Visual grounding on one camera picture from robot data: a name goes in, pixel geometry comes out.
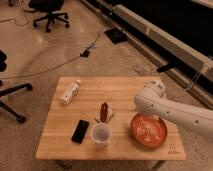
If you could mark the white ceramic cup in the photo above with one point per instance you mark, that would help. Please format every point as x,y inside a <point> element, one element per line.
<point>100,134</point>

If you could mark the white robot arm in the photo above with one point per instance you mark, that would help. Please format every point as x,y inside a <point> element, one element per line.
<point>150,100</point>

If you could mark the orange ceramic bowl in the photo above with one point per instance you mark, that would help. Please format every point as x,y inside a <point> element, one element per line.
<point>148,131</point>

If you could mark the red item on white holder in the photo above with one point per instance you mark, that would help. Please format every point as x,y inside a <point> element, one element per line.
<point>105,114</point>

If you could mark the white plastic bottle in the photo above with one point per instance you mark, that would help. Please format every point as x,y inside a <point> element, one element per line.
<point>70,92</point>

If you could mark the wooden table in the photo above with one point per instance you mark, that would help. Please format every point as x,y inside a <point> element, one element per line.
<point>118,92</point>

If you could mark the black smartphone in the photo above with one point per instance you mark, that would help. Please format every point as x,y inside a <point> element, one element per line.
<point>80,131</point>

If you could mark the black office chair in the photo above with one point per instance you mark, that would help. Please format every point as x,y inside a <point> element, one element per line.
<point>52,10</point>

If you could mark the white long bench rail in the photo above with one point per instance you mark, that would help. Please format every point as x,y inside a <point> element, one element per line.
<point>185,53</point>

